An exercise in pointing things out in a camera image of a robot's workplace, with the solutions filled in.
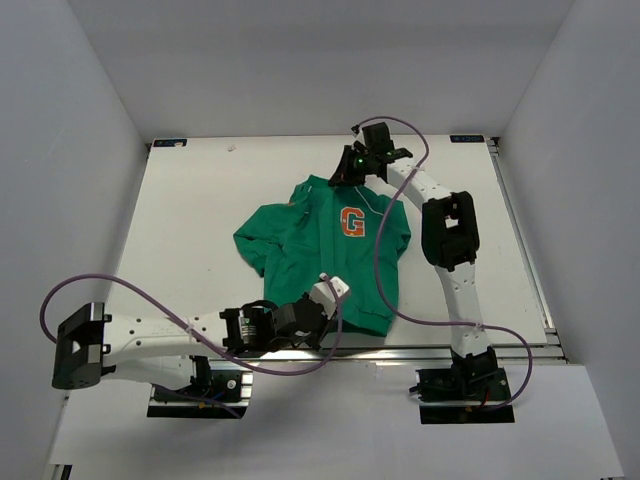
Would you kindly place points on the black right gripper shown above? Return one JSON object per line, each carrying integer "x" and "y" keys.
{"x": 345, "y": 175}

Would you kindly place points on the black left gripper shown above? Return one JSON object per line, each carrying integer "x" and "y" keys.
{"x": 316, "y": 341}

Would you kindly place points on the green jacket with white lining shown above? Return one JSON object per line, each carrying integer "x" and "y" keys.
{"x": 349, "y": 232}

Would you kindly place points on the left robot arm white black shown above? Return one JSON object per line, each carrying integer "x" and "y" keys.
{"x": 91, "y": 343}

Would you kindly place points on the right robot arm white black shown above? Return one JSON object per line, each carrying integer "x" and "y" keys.
{"x": 449, "y": 237}

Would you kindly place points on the blue label sticker right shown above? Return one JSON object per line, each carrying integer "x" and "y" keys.
{"x": 466, "y": 138}

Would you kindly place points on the blue label sticker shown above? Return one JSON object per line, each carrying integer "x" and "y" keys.
{"x": 466, "y": 138}
{"x": 169, "y": 143}

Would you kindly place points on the blue label sticker left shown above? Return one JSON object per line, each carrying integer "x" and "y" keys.
{"x": 169, "y": 143}

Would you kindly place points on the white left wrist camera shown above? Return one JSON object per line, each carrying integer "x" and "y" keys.
{"x": 328, "y": 292}

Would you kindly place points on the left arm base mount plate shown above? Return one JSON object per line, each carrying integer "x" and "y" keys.
{"x": 212, "y": 393}

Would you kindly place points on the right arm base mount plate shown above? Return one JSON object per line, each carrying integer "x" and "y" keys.
{"x": 444, "y": 400}

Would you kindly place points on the aluminium table front rail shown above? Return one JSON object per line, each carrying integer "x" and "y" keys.
{"x": 503, "y": 353}

